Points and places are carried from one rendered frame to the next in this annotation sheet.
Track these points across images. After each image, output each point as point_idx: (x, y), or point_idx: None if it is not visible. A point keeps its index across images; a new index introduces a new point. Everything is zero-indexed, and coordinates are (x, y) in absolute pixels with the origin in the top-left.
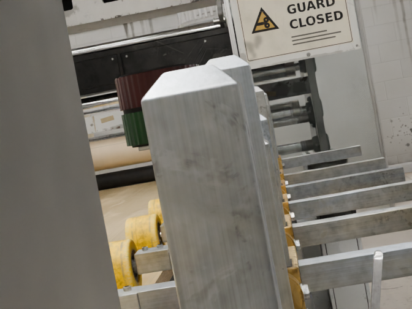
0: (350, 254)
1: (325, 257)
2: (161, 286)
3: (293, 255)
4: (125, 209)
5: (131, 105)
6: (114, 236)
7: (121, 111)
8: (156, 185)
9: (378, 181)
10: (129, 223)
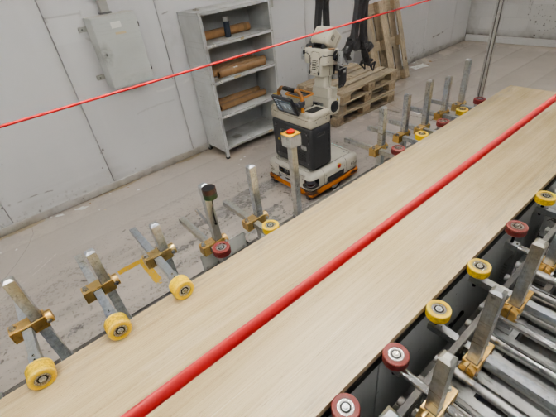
0: (147, 245)
1: (149, 248)
2: (169, 268)
3: (153, 249)
4: None
5: (216, 190)
6: None
7: (213, 194)
8: None
9: None
10: (44, 367)
